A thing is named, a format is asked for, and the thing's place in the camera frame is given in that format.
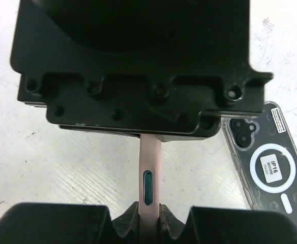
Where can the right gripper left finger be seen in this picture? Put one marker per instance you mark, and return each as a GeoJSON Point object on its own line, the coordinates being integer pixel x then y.
{"type": "Point", "coordinates": [67, 223]}

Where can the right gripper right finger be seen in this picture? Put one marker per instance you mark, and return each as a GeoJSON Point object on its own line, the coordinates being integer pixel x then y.
{"type": "Point", "coordinates": [218, 225]}

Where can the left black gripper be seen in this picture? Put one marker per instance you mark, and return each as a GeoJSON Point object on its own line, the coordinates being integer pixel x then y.
{"type": "Point", "coordinates": [171, 69]}

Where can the phone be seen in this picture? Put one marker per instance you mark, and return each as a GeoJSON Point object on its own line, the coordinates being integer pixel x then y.
{"type": "Point", "coordinates": [149, 188]}

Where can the clear phone case black insert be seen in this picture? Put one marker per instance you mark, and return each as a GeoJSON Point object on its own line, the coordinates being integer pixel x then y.
{"type": "Point", "coordinates": [265, 158]}

